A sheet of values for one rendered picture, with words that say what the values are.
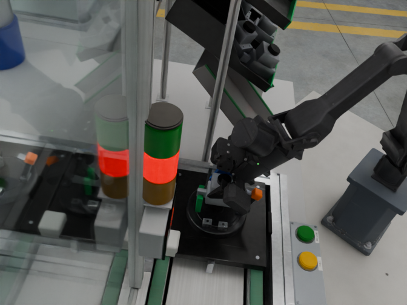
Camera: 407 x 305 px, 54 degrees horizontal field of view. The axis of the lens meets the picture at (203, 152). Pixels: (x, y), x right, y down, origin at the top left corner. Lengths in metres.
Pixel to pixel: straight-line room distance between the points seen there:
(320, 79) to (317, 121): 2.58
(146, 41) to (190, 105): 0.97
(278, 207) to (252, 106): 0.30
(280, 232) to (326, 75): 2.50
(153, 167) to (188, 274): 0.44
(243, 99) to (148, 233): 0.62
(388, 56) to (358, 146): 0.73
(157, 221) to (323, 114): 0.35
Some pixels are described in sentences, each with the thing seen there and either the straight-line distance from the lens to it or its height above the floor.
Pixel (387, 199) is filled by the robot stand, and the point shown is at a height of 1.06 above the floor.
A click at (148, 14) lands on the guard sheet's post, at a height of 1.55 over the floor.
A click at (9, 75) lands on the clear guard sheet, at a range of 0.17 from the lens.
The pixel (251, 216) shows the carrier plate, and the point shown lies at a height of 0.97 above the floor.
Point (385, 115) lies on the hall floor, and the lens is 3.22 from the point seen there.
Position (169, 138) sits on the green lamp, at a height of 1.40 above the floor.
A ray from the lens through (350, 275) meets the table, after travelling 1.11.
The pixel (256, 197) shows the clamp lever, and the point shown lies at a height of 1.06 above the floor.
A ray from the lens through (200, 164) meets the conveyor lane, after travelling 1.06.
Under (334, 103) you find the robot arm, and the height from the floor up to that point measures 1.33.
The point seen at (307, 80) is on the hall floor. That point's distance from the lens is 3.26.
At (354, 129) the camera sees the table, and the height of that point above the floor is 0.86.
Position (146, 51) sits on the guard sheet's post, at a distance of 0.43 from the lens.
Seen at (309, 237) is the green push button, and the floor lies 0.97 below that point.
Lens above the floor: 1.74
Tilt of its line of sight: 46 degrees down
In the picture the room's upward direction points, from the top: 11 degrees clockwise
